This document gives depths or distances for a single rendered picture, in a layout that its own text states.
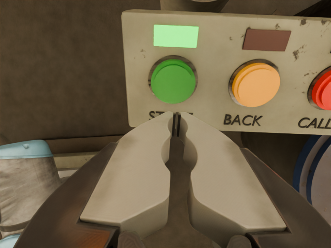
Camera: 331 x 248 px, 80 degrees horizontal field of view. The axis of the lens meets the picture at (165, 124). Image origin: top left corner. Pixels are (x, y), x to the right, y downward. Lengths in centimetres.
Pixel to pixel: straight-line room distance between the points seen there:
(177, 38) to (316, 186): 41
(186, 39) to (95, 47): 68
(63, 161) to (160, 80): 67
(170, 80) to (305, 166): 37
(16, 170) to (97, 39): 52
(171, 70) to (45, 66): 77
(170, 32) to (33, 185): 48
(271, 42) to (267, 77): 3
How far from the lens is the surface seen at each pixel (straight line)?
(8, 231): 62
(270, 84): 20
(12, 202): 56
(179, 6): 33
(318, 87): 23
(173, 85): 18
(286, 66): 21
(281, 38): 20
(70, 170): 79
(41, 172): 57
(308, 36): 21
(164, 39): 18
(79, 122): 88
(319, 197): 52
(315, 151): 49
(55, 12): 92
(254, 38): 19
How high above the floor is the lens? 79
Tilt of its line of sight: 79 degrees down
